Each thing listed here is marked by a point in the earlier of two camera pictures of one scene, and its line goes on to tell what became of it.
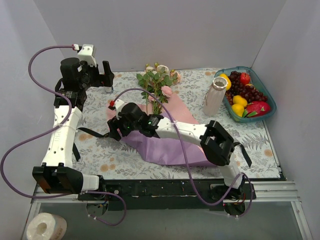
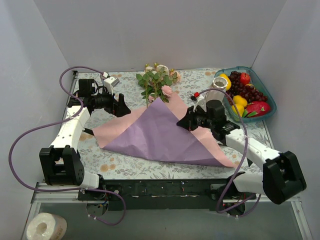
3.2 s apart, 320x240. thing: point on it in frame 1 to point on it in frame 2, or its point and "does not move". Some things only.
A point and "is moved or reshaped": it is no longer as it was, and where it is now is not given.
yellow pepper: [229, 82] does not move
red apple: [244, 78] does not move
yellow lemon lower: [238, 109] does not move
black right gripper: [114, 127] to [191, 120]
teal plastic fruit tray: [257, 84] does not move
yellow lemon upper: [238, 99] does not move
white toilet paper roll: [46, 226] does not move
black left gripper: [107, 74] to [116, 105]
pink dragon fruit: [255, 108] does not move
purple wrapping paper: [168, 151] is moved or reshaped
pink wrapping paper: [172, 107] is moved or reshaped
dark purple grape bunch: [237, 88] does not move
